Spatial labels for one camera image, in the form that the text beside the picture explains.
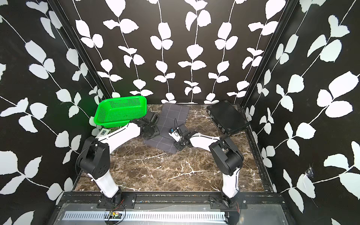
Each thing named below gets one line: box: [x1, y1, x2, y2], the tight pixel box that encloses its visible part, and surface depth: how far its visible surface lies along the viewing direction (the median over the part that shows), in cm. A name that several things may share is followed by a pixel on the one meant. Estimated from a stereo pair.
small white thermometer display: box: [95, 127, 112, 139], surface depth 102 cm
